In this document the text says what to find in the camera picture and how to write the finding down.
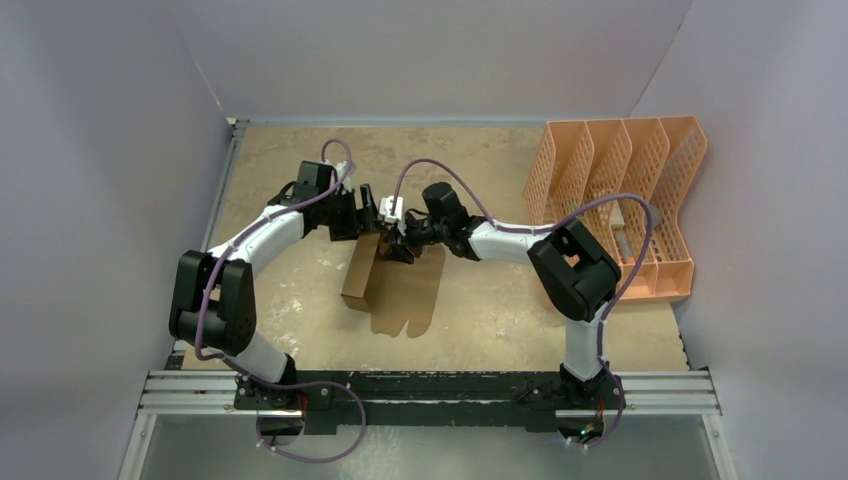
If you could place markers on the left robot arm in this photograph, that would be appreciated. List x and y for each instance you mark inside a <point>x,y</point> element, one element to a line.
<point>213,305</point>

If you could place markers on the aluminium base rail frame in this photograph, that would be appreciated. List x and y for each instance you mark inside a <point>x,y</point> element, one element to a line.
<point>535,401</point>

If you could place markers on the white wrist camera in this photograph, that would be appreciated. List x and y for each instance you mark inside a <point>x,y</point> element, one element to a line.
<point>390,211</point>
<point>342,178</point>

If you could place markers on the purple round item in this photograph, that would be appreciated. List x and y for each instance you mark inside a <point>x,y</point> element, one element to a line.
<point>656,215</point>

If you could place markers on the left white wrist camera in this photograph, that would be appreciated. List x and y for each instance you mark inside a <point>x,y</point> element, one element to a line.
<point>342,178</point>

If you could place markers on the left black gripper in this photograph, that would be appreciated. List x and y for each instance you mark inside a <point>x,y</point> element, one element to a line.
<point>357,222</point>

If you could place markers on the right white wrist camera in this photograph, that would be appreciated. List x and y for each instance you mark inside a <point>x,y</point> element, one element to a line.
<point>390,211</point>

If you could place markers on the grey orange marker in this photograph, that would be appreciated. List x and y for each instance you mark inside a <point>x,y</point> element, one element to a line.
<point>625,247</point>

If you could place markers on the brown cardboard box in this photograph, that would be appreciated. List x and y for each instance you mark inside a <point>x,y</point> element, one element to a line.
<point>399,297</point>

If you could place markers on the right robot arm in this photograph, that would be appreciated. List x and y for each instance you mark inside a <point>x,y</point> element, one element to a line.
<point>576,272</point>

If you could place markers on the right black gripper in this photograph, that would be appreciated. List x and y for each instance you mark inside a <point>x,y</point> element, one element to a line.
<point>404,240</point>

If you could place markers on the orange plastic file organizer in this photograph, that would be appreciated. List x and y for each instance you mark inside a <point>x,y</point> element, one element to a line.
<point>657,158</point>

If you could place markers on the white block in organizer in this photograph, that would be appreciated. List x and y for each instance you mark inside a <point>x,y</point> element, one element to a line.
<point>616,217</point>

